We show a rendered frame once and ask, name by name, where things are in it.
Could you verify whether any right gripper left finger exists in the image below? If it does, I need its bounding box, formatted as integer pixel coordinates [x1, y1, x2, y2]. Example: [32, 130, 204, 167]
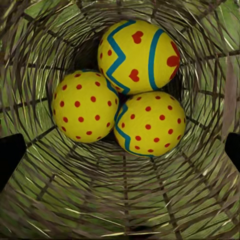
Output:
[0, 131, 28, 193]

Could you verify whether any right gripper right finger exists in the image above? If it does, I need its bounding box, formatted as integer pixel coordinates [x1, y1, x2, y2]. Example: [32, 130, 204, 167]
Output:
[224, 132, 240, 172]

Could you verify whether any easter egg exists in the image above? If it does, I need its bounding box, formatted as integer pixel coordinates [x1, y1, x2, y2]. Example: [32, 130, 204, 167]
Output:
[112, 90, 187, 159]
[51, 68, 121, 145]
[96, 19, 181, 96]

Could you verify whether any wicker basket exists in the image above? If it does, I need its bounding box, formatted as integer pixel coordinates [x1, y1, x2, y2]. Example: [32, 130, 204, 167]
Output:
[0, 0, 240, 240]

